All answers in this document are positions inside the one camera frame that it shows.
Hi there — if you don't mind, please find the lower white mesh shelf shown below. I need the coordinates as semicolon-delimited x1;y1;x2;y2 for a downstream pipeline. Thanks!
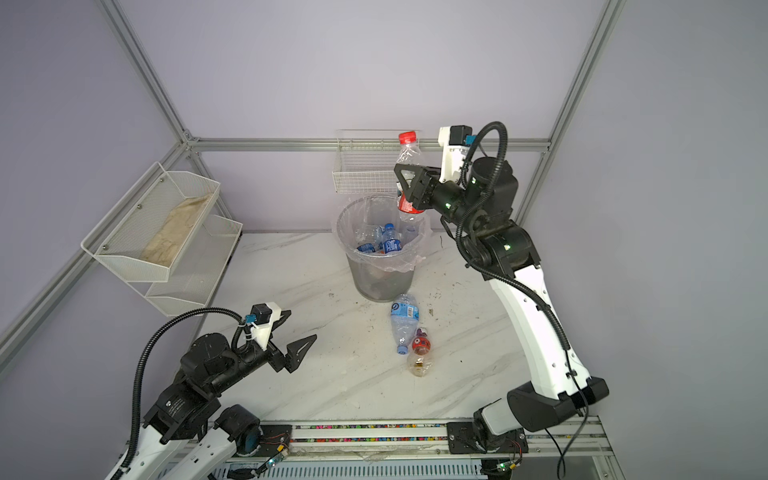
143;214;242;317

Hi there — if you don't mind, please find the bottle blue label white cap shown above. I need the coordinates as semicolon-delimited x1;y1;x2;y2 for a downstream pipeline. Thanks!
357;242;378;254

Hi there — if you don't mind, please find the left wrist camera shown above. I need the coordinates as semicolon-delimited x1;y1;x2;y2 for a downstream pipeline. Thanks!
243;302;282;351

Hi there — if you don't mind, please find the red label bottle purple cap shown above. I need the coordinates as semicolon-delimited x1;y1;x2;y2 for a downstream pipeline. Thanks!
411;328;431;356

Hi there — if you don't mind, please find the small bottle blue cap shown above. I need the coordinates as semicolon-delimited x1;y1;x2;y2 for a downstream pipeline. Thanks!
379;223;402;254

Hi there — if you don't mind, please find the beige cloth in shelf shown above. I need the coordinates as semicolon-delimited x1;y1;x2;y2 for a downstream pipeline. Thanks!
140;194;211;267

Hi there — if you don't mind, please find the white wire wall basket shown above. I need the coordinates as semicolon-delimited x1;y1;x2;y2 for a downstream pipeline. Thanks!
332;129;405;195

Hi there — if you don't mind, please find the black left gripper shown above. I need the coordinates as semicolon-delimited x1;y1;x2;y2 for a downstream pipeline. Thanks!
208;332;316;396

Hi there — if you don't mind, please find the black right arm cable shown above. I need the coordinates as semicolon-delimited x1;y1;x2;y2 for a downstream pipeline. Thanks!
454;121;592;480

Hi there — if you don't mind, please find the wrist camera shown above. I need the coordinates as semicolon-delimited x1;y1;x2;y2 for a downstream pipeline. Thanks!
243;302;282;351
437;125;474;183

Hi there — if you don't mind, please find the grey mesh waste bin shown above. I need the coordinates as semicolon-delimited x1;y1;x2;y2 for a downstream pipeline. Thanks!
334;194;431;302

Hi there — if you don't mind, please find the upper white mesh shelf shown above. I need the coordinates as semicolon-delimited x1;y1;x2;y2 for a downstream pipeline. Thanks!
81;163;220;283

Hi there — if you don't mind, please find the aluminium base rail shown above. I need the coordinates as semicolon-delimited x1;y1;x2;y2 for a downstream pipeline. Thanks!
119;413;613;480

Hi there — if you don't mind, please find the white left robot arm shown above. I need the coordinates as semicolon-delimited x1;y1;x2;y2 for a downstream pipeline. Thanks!
110;333;317;479

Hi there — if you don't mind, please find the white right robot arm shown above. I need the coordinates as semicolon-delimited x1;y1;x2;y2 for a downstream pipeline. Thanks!
394;157;609;451

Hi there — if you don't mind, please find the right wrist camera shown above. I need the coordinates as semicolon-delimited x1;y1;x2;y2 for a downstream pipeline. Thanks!
437;125;474;183

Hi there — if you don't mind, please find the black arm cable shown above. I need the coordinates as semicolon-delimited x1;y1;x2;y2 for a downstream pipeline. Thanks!
454;121;592;480
110;307;244;480

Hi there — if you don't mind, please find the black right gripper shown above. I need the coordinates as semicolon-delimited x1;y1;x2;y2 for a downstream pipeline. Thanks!
390;160;476;235

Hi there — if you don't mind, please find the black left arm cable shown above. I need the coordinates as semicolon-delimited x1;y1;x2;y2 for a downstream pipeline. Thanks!
110;307;244;480

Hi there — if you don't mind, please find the clear brownish crushed bottle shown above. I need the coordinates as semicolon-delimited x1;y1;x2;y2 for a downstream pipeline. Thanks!
407;352;433;378

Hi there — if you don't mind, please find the white mesh shelf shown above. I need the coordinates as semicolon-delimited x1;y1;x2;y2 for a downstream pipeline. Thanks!
143;214;242;317
81;163;220;283

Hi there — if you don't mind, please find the large clear bottle light-blue label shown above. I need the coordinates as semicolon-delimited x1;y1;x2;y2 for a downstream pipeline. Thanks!
390;294;419;355

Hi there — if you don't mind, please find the clear plastic bin liner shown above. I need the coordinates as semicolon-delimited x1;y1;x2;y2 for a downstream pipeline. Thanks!
332;194;432;273

